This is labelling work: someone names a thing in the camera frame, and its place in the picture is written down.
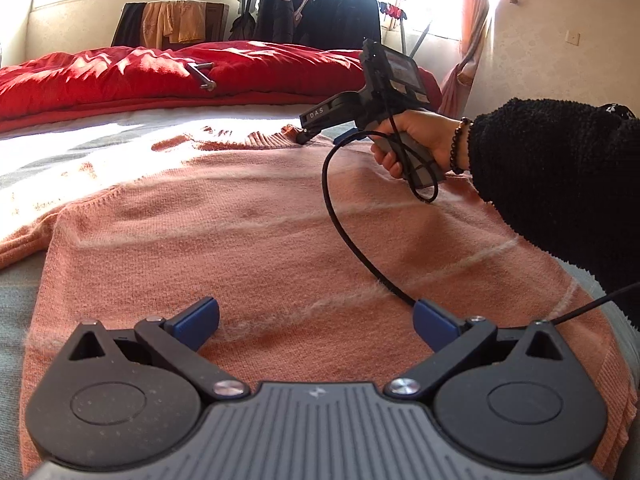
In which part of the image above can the red quilt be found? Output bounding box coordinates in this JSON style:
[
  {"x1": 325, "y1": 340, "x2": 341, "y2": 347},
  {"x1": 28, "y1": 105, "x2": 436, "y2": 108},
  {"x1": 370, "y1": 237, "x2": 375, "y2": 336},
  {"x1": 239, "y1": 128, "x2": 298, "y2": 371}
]
[{"x1": 0, "y1": 41, "x2": 443, "y2": 133}]

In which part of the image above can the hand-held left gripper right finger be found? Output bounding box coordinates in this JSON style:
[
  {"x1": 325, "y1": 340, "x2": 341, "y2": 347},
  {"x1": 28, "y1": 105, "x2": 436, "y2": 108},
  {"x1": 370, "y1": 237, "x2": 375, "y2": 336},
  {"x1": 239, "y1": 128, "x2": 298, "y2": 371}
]
[{"x1": 382, "y1": 299, "x2": 581, "y2": 403}]

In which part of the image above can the orange hanging garment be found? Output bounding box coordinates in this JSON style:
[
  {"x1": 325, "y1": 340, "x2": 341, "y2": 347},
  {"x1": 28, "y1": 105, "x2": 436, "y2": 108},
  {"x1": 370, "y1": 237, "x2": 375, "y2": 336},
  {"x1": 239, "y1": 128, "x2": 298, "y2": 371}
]
[{"x1": 140, "y1": 0, "x2": 207, "y2": 48}]

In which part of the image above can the orange curtain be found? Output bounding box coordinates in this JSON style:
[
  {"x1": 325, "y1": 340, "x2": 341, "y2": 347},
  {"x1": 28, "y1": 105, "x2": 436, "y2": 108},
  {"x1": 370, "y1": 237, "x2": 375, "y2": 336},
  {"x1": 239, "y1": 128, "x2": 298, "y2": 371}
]
[{"x1": 440, "y1": 0, "x2": 506, "y2": 116}]

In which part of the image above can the orange knitted sweater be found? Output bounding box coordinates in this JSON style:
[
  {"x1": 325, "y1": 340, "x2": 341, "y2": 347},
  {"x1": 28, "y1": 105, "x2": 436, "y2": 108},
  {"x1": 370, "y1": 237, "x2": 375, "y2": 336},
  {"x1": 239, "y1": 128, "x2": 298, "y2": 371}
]
[{"x1": 0, "y1": 127, "x2": 640, "y2": 480}]

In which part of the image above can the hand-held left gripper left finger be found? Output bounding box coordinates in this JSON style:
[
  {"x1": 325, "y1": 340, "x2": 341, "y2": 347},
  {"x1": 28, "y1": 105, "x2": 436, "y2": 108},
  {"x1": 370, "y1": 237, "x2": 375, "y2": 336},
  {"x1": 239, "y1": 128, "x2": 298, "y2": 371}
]
[{"x1": 67, "y1": 297, "x2": 251, "y2": 402}]

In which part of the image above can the dark bead bracelet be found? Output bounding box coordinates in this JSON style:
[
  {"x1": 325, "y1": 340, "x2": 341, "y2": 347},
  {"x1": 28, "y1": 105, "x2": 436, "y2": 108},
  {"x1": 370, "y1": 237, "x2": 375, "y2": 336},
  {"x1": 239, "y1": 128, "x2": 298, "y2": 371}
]
[{"x1": 448, "y1": 117, "x2": 473, "y2": 176}]

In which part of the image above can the person's right hand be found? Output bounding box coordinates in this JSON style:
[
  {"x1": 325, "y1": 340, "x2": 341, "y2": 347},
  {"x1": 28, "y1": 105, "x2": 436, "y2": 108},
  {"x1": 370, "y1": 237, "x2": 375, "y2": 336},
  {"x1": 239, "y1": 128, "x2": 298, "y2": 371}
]
[{"x1": 371, "y1": 110, "x2": 461, "y2": 178}]

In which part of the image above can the person's right forearm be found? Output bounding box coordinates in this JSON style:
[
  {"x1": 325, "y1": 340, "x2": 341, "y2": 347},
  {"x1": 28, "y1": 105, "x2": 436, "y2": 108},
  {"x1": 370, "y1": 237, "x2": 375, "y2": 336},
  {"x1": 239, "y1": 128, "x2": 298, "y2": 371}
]
[{"x1": 467, "y1": 97, "x2": 640, "y2": 311}]

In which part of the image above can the black jacket with round patch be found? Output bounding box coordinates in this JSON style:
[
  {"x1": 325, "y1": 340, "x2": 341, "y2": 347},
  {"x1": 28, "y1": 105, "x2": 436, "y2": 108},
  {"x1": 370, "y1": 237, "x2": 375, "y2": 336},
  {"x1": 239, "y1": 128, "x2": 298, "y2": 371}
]
[{"x1": 252, "y1": 0, "x2": 313, "y2": 46}]

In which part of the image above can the black cable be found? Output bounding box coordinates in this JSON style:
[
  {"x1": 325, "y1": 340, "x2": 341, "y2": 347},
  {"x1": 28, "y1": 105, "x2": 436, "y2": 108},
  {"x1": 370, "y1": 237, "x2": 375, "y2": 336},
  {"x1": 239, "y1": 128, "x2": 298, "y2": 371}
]
[{"x1": 322, "y1": 115, "x2": 640, "y2": 326}]

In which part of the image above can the black hanging garment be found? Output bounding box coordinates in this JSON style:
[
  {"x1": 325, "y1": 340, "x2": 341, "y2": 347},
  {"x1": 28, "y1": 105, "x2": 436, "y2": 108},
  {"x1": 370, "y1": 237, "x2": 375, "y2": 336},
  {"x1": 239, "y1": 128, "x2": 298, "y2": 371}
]
[{"x1": 111, "y1": 2, "x2": 147, "y2": 48}]

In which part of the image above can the metal clamp on duvet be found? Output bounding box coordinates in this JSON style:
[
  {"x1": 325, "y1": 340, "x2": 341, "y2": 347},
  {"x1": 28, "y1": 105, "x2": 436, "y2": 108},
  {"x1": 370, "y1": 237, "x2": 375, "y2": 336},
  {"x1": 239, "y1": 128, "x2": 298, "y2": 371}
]
[{"x1": 187, "y1": 61, "x2": 217, "y2": 92}]

